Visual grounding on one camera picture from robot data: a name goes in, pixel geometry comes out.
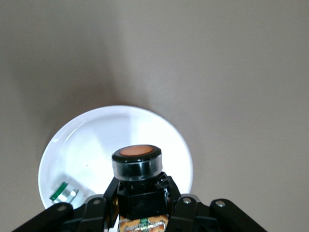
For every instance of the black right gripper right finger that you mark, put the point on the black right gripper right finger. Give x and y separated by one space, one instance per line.
190 215

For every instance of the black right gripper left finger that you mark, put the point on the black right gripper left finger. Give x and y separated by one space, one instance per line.
96 213

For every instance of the pale round plate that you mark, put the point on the pale round plate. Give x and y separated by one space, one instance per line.
96 135

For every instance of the orange push button switch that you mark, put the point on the orange push button switch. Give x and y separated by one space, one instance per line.
137 164

